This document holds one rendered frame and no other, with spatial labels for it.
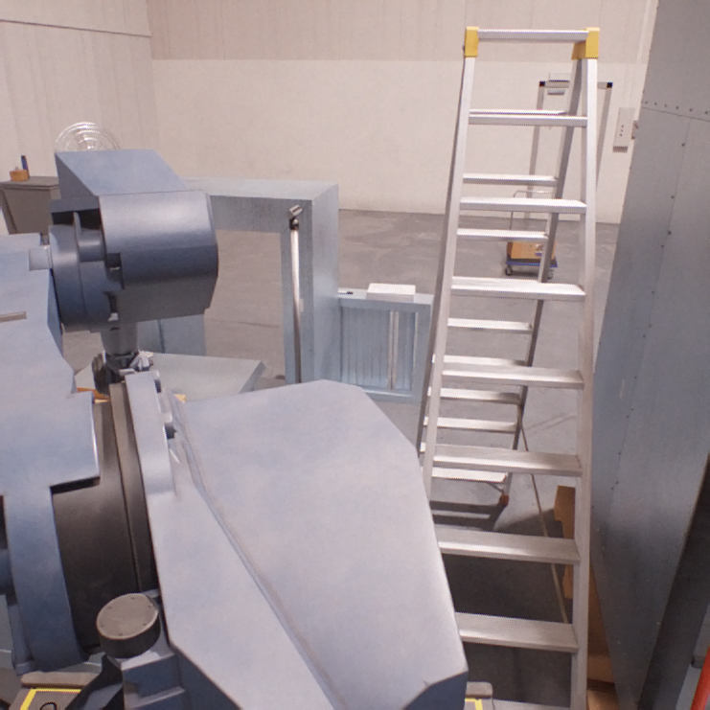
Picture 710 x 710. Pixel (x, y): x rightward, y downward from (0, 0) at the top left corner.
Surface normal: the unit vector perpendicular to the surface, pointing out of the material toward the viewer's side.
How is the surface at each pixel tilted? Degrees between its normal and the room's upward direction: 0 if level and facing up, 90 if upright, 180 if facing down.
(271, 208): 90
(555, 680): 0
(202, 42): 90
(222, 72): 90
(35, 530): 53
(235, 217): 90
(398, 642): 16
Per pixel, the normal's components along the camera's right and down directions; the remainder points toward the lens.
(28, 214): -0.25, 0.46
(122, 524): 0.33, -0.16
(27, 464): 0.19, -0.62
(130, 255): 0.38, 0.28
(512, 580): 0.01, -0.91
